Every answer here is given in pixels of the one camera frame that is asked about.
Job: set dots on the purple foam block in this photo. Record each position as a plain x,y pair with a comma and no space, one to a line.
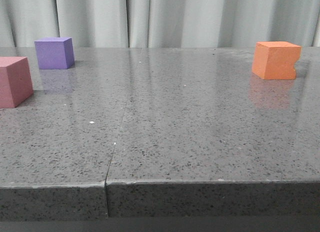
55,52

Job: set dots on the grey curtain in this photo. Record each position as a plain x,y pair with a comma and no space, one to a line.
160,23

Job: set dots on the orange foam block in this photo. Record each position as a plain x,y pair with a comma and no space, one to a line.
275,60

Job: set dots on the pink foam block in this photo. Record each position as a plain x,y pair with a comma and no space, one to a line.
15,81

